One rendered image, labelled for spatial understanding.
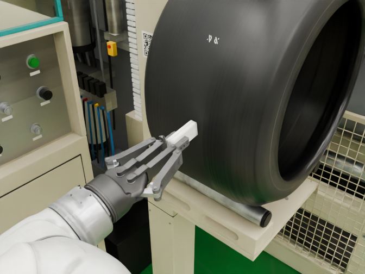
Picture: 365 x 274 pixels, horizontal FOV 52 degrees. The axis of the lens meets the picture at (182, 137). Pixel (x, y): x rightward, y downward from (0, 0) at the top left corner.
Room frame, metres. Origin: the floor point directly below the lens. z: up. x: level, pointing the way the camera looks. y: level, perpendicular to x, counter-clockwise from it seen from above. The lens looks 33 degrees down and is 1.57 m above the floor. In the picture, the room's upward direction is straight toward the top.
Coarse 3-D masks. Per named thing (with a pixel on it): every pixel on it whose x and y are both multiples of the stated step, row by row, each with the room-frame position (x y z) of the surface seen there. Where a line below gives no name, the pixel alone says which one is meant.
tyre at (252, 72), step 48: (192, 0) 0.72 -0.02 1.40; (240, 0) 0.67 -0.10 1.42; (288, 0) 0.64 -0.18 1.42; (336, 0) 0.70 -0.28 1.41; (192, 48) 0.65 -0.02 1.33; (240, 48) 0.60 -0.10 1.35; (288, 48) 0.60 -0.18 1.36; (336, 48) 1.01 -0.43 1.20; (144, 96) 0.72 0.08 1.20; (192, 96) 0.62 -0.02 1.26; (240, 96) 0.57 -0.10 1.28; (288, 96) 0.59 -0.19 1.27; (336, 96) 0.95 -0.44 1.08; (192, 144) 0.61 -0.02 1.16; (240, 144) 0.55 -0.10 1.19; (288, 144) 0.92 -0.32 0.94; (240, 192) 0.58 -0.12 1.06; (288, 192) 0.68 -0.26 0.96
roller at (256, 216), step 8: (176, 176) 0.82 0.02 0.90; (184, 176) 0.80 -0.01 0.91; (192, 184) 0.78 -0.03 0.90; (200, 184) 0.77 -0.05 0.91; (208, 192) 0.75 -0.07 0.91; (216, 192) 0.73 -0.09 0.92; (216, 200) 0.73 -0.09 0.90; (224, 200) 0.71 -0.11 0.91; (232, 208) 0.69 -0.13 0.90; (240, 208) 0.68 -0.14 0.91; (248, 208) 0.67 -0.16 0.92; (256, 208) 0.67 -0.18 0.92; (264, 208) 0.67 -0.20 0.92; (248, 216) 0.66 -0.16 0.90; (256, 216) 0.65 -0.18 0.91; (264, 216) 0.65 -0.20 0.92; (256, 224) 0.65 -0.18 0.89; (264, 224) 0.64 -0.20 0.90
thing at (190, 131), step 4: (192, 124) 0.59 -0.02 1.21; (196, 124) 0.59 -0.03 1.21; (188, 128) 0.58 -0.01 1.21; (192, 128) 0.58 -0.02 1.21; (196, 128) 0.59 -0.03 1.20; (180, 132) 0.57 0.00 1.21; (184, 132) 0.57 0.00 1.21; (188, 132) 0.58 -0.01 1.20; (192, 132) 0.58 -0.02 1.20; (196, 132) 0.59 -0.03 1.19; (176, 136) 0.56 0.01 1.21; (180, 136) 0.56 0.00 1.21; (188, 136) 0.58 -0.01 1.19; (192, 136) 0.58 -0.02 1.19; (172, 140) 0.55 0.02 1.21; (176, 140) 0.55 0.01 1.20
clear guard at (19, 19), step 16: (0, 0) 0.93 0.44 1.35; (16, 0) 0.96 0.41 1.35; (32, 0) 0.99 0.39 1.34; (48, 0) 1.03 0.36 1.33; (0, 16) 0.92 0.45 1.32; (16, 16) 0.95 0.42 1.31; (32, 16) 0.99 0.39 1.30; (48, 16) 1.02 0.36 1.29; (0, 32) 0.91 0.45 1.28; (16, 32) 0.94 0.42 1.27
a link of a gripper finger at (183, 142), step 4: (184, 136) 0.56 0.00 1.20; (180, 140) 0.56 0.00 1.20; (184, 140) 0.55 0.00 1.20; (188, 140) 0.56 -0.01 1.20; (176, 144) 0.55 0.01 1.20; (180, 144) 0.54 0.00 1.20; (184, 144) 0.55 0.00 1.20; (188, 144) 0.56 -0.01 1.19; (180, 148) 0.54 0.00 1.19; (184, 148) 0.55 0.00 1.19; (172, 152) 0.53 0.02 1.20; (180, 156) 0.51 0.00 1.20; (180, 160) 0.51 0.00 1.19
